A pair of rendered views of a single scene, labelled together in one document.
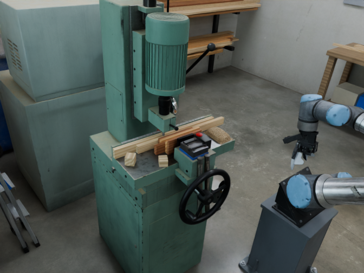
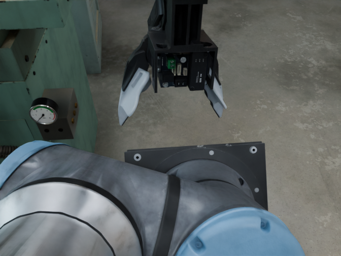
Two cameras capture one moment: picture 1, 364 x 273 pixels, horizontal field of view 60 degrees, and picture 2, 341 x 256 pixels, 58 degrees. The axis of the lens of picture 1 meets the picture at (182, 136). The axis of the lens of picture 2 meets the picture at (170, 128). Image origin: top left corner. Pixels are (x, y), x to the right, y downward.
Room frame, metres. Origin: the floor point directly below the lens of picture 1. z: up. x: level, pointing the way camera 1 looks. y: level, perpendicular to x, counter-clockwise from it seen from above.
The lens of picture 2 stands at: (1.05, -0.79, 1.16)
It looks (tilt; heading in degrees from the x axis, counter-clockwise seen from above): 46 degrees down; 35
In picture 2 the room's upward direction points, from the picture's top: straight up
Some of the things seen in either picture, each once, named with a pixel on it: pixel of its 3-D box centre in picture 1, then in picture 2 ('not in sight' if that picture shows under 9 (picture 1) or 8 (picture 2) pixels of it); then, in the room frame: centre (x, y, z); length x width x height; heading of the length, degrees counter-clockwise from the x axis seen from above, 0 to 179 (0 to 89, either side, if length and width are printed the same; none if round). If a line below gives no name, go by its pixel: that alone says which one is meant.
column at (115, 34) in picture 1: (132, 75); not in sight; (1.54, 0.28, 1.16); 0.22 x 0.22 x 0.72; 39
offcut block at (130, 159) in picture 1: (130, 159); not in sight; (1.14, 0.22, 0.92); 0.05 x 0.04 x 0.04; 177
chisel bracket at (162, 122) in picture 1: (161, 119); not in sight; (1.33, 0.10, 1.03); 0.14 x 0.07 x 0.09; 39
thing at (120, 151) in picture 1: (168, 135); not in sight; (1.35, 0.07, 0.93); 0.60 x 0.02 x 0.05; 129
